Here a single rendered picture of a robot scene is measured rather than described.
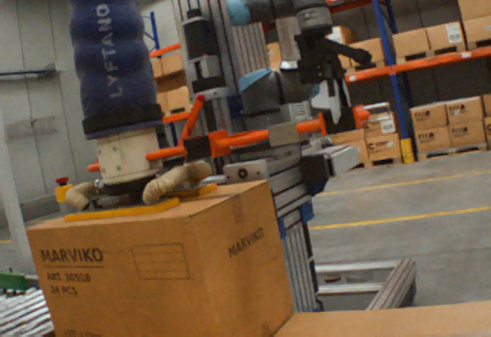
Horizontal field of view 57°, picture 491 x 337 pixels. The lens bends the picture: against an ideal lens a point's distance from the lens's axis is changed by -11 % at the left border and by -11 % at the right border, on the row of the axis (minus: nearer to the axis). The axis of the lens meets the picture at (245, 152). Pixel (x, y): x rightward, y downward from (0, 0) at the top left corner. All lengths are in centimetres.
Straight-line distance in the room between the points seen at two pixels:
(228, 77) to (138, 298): 97
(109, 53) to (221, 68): 69
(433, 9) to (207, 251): 870
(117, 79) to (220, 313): 63
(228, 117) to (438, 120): 648
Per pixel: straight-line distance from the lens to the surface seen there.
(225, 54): 187
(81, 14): 134
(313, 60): 107
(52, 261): 141
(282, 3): 118
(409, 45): 821
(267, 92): 160
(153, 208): 117
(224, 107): 180
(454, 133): 808
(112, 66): 129
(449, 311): 131
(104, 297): 130
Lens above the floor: 110
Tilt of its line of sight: 3 degrees down
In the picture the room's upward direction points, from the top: 11 degrees counter-clockwise
